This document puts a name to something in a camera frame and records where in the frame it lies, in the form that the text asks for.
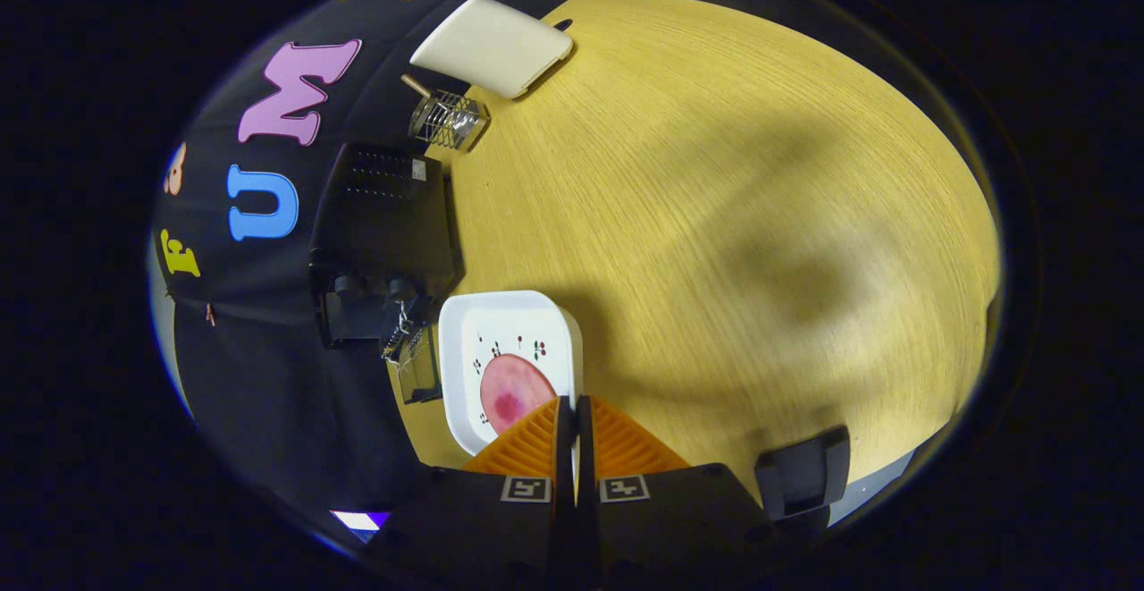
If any pink round food slice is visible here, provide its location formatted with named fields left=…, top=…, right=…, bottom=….
left=479, top=353, right=559, bottom=438

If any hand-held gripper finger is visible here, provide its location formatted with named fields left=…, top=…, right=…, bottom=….
left=362, top=396, right=577, bottom=590
left=577, top=395, right=783, bottom=591

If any cream white box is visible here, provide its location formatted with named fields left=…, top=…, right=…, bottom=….
left=409, top=0, right=575, bottom=100

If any wire mesh holder basket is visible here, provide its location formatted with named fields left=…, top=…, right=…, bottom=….
left=408, top=89, right=492, bottom=153

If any black table clamp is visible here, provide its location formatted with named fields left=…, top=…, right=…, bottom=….
left=755, top=426, right=852, bottom=520

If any black toaster oven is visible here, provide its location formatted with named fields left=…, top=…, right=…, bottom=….
left=308, top=142, right=466, bottom=406

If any white square plate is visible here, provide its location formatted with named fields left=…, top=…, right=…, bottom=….
left=437, top=290, right=585, bottom=458

